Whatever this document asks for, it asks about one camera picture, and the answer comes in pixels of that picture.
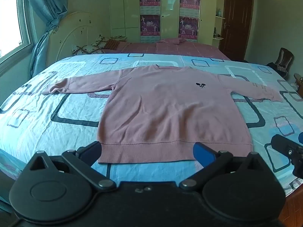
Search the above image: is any wooden chair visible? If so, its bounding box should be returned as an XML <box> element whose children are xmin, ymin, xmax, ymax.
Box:
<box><xmin>267</xmin><ymin>48</ymin><xmax>294</xmax><ymax>79</ymax></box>

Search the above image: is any window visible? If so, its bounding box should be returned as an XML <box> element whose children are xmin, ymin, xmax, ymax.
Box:
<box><xmin>0</xmin><ymin>0</ymin><xmax>35</xmax><ymax>74</ymax></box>

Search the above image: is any wooden nightstand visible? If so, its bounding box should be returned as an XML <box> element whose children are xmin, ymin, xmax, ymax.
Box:
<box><xmin>294</xmin><ymin>73</ymin><xmax>303</xmax><ymax>93</ymax></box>

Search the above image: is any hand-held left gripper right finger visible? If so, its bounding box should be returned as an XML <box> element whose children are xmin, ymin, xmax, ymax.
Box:
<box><xmin>179</xmin><ymin>142</ymin><xmax>265</xmax><ymax>192</ymax></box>

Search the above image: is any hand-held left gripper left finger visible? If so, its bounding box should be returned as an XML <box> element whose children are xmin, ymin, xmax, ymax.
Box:
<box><xmin>28</xmin><ymin>141</ymin><xmax>117</xmax><ymax>193</ymax></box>

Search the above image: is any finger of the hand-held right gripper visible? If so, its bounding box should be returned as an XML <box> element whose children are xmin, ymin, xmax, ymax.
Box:
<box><xmin>270</xmin><ymin>134</ymin><xmax>303</xmax><ymax>178</ymax></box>

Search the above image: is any patterned pillow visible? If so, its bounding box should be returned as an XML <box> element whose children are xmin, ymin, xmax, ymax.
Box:
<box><xmin>72</xmin><ymin>34</ymin><xmax>112</xmax><ymax>57</ymax></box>

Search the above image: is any cream headboard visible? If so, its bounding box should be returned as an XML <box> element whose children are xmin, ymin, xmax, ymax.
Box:
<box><xmin>47</xmin><ymin>11</ymin><xmax>112</xmax><ymax>62</ymax></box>

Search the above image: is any cream corner shelf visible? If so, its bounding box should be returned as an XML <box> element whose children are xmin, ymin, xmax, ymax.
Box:
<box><xmin>212</xmin><ymin>0</ymin><xmax>228</xmax><ymax>40</ymax></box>

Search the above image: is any pink bedsheet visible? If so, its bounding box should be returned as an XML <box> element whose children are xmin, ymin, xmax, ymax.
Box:
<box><xmin>102</xmin><ymin>38</ymin><xmax>231</xmax><ymax>61</ymax></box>

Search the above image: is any blue patterned bedsheet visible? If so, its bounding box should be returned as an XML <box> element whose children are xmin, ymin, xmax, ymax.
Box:
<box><xmin>0</xmin><ymin>52</ymin><xmax>303</xmax><ymax>198</ymax></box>

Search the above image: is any pink sweater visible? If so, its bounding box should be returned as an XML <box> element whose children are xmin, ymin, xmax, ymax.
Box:
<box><xmin>43</xmin><ymin>64</ymin><xmax>283</xmax><ymax>165</ymax></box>

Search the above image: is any brown wooden door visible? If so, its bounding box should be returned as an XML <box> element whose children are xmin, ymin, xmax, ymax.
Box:
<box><xmin>219</xmin><ymin>0</ymin><xmax>255</xmax><ymax>62</ymax></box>

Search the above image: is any blue curtain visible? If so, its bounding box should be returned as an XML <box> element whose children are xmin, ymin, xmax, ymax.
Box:
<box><xmin>20</xmin><ymin>0</ymin><xmax>69</xmax><ymax>78</ymax></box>

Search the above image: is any crumpled pink cloth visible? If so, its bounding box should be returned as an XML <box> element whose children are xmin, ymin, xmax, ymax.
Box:
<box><xmin>156</xmin><ymin>38</ymin><xmax>197</xmax><ymax>46</ymax></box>

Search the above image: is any cream wardrobe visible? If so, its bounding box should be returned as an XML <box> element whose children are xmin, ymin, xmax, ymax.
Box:
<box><xmin>108</xmin><ymin>0</ymin><xmax>218</xmax><ymax>45</ymax></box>

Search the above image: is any brown striped pillow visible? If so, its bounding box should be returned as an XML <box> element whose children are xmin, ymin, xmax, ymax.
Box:
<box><xmin>104</xmin><ymin>40</ymin><xmax>128</xmax><ymax>51</ymax></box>

